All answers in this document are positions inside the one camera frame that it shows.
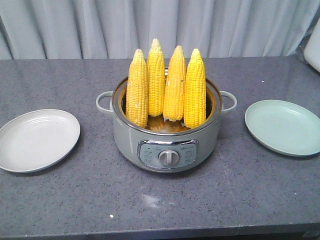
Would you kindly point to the corn cob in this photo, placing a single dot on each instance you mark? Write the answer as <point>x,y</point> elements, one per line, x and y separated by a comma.
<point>195,91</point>
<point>137,91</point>
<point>156,69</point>
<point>173,108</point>

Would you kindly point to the green electric cooking pot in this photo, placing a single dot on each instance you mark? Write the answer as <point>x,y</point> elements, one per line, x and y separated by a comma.
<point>164,146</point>

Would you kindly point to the beige round plate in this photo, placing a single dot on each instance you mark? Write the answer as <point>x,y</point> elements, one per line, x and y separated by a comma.
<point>37,140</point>

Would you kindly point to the light green round plate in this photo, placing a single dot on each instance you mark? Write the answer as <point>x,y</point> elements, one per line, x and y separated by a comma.
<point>284,127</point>

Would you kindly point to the white pleated curtain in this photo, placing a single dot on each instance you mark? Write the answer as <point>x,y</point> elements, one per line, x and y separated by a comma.
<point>114,29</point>

